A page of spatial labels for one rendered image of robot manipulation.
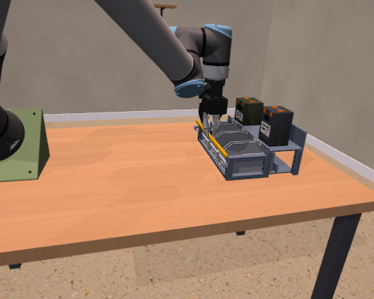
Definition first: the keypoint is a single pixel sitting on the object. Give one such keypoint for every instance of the yellow bar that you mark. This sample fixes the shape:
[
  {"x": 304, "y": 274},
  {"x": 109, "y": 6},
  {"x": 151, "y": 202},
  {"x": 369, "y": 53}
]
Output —
[{"x": 214, "y": 141}]

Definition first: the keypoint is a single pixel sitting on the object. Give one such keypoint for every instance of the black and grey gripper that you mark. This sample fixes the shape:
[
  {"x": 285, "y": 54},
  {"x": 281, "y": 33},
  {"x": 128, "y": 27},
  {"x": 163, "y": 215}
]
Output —
[{"x": 216, "y": 103}]

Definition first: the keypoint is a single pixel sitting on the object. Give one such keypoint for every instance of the grey metal rack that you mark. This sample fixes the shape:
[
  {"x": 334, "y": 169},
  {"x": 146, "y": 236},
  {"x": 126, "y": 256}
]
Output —
[{"x": 296, "y": 143}]

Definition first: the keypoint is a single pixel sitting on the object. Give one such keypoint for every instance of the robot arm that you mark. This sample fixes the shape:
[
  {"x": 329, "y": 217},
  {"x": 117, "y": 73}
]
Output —
[{"x": 177, "y": 55}]

